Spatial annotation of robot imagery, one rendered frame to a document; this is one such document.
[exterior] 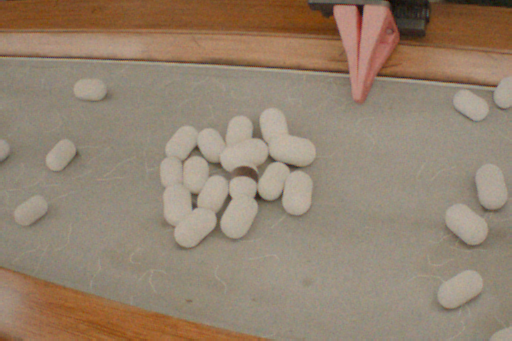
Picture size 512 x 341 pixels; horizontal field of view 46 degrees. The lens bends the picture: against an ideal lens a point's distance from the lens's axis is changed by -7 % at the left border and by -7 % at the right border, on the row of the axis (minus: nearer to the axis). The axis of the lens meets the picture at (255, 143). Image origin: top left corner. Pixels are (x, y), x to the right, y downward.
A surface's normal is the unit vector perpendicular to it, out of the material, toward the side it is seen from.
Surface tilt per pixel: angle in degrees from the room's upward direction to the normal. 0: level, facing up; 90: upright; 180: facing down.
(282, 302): 0
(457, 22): 0
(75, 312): 0
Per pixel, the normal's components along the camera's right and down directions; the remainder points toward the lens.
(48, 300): -0.16, -0.78
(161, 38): -0.37, -0.11
